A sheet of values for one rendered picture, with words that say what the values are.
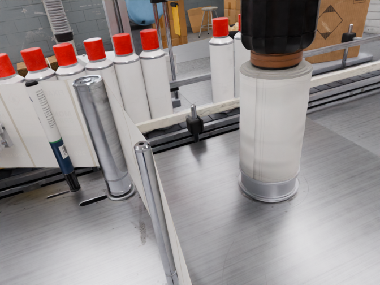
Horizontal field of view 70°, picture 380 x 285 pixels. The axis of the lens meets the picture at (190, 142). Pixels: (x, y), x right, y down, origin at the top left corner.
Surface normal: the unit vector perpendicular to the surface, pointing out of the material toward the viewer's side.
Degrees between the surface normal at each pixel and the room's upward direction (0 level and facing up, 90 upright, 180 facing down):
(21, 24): 90
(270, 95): 91
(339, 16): 90
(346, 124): 0
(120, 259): 0
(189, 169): 0
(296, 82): 92
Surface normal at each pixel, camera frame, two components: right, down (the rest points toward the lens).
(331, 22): 0.18, 0.50
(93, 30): 0.52, 0.40
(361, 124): -0.10, -0.85
